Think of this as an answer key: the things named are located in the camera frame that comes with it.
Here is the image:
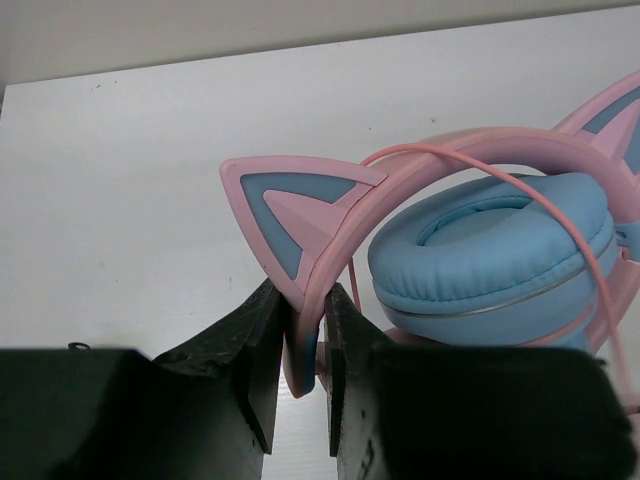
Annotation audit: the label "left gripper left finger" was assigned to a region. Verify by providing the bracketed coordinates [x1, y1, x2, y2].
[1, 281, 285, 479]

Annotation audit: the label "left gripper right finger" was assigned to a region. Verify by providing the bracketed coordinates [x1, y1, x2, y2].
[324, 286, 631, 480]

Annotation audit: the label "pink blue cat-ear headphones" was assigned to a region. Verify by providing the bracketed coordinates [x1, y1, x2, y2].
[220, 74, 639, 397]

